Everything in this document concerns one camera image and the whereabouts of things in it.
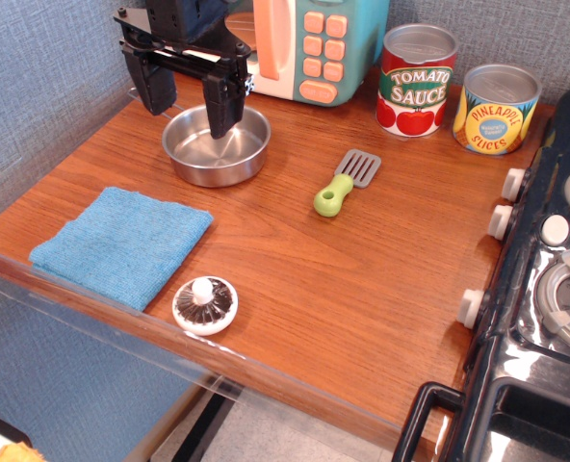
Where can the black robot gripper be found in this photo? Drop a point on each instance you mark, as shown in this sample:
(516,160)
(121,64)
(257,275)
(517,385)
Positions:
(189,37)

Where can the white toy mushroom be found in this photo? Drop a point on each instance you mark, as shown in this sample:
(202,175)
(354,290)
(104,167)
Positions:
(205,305)

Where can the blue folded cloth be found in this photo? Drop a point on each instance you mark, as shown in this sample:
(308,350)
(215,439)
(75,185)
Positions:
(125,246)

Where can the silver metal pan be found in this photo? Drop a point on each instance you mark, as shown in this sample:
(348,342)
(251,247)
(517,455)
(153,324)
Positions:
(201,160)

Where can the teal toy microwave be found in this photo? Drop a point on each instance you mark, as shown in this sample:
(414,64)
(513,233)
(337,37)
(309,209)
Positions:
(313,52)

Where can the tomato sauce can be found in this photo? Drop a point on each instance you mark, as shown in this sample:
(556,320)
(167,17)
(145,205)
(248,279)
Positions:
(415,77)

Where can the pineapple slices can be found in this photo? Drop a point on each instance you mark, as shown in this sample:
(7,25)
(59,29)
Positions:
(495,109)

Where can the clear acrylic edge guard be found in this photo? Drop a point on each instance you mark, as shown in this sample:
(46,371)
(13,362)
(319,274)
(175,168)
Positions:
(85,379)

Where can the white stove knob middle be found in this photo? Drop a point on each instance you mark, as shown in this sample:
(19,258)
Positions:
(499,221)

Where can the white stove knob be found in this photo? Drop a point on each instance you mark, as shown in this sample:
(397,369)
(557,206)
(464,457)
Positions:
(513,183)
(469,307)
(499,221)

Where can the white stove knob upper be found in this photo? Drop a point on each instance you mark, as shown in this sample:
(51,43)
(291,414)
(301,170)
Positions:
(513,183)

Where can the white stove knob lower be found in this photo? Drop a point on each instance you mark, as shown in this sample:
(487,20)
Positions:
(469,307)

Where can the yellow object bottom left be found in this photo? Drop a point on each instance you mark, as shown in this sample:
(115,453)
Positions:
(20,452)

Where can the black toy stove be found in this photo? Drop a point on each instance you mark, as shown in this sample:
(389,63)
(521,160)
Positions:
(517,368)

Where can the green handled grey spatula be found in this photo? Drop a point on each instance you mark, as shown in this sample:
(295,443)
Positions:
(356,170)

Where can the black oven door handle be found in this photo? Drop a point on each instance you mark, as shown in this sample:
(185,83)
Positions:
(429,396)

